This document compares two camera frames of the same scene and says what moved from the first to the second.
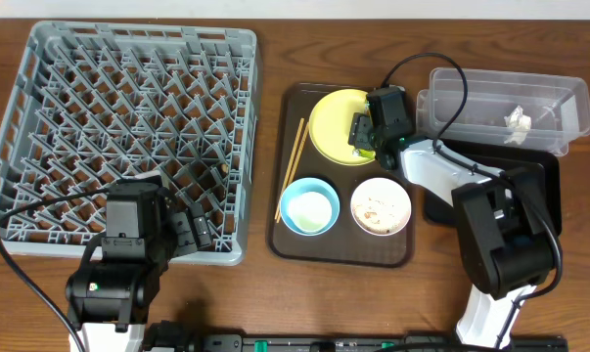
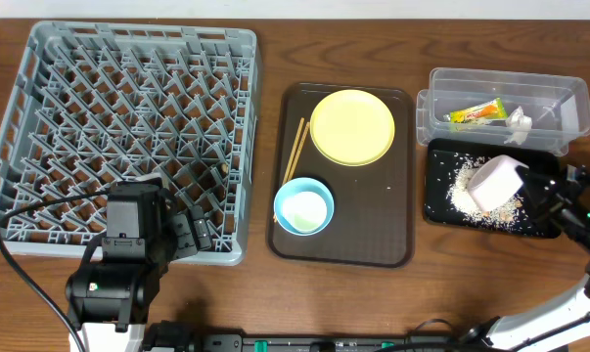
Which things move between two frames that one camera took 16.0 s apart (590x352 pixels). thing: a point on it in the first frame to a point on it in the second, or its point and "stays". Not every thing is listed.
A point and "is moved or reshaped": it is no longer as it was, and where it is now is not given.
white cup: [311, 211] stays
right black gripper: [361, 131] to [547, 196]
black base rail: [422, 342] stays
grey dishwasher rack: [78, 108] stays
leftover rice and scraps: [380, 208] is moved or reshaped
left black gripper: [197, 227] stays
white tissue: [519, 126] stays
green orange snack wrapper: [365, 153] to [490, 110]
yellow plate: [330, 125] stays
